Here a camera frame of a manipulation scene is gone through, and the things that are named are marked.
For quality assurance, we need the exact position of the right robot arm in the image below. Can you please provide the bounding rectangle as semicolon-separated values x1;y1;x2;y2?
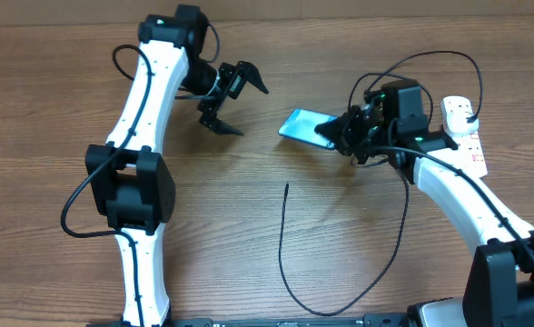
315;80;534;326

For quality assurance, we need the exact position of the black charger cable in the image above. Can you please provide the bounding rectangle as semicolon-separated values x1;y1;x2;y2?
278;50;484;317

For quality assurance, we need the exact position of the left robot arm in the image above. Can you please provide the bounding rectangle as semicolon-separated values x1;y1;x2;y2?
85;5;268;326

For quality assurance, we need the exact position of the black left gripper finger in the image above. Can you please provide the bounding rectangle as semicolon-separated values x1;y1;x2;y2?
208;118;244;136
236;61;269;94

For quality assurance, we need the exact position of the white charger plug adapter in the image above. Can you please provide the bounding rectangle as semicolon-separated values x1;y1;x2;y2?
443;111;480;137

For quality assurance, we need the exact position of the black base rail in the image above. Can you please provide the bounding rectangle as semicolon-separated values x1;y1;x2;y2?
84;311;413;327

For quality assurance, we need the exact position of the blue Samsung Galaxy smartphone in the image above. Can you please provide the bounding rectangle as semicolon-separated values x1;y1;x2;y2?
278;108;336;150

